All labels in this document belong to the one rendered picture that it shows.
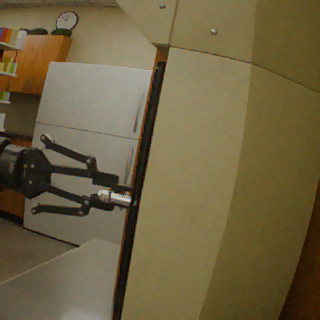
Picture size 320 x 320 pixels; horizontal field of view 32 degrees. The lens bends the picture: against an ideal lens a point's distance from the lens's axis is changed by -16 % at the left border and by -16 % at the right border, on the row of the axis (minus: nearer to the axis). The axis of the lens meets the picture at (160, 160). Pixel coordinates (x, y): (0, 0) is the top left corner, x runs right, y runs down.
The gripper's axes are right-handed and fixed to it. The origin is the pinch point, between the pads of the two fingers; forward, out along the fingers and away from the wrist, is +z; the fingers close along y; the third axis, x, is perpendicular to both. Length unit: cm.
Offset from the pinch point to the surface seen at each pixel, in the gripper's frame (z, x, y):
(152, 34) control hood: 3.0, -11.1, 22.5
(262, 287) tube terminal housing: 25.0, -2.4, -10.4
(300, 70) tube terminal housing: 24.4, -3.2, 23.3
